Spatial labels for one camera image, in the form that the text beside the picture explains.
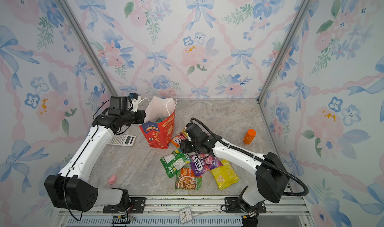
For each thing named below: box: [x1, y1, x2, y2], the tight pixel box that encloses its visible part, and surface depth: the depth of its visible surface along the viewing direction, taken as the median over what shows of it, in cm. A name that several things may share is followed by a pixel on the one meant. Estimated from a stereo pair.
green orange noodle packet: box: [175, 167, 203, 190], surface depth 83 cm
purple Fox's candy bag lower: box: [190, 153, 223, 177], surface depth 86 cm
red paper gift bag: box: [139, 96, 178, 150], surface depth 87 cm
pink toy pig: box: [108, 174, 117, 185], surface depth 82 cm
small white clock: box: [179, 207, 193, 225], surface depth 71 cm
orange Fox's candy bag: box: [170, 132, 188, 148], surface depth 97 cm
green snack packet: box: [160, 152, 192, 178], surface depth 87 cm
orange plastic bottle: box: [243, 129, 257, 145], surface depth 92 cm
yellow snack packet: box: [210, 159, 241, 191], surface depth 83 cm
